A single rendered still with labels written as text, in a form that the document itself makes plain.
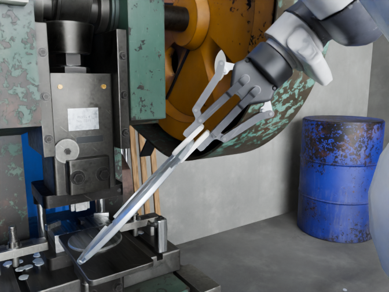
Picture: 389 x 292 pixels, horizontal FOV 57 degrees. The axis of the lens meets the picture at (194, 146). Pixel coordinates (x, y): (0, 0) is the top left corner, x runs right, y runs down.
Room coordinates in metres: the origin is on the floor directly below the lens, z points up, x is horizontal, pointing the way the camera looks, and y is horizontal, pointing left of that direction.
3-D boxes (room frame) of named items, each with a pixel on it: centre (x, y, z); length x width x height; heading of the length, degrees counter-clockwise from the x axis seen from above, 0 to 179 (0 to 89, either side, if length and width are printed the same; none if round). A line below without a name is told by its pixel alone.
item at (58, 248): (0.90, 0.30, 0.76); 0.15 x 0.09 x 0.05; 124
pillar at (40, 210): (0.91, 0.41, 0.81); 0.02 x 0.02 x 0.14
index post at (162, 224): (0.90, 0.09, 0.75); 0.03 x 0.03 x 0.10; 34
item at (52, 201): (0.91, 0.31, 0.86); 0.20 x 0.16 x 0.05; 124
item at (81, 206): (0.90, 0.30, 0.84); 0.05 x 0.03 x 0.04; 124
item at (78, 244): (0.76, 0.21, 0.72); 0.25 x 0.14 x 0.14; 34
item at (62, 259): (0.91, 0.31, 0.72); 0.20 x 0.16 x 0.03; 124
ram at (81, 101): (0.87, 0.28, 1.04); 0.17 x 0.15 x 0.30; 34
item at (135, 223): (1.00, 0.17, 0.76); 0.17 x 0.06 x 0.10; 124
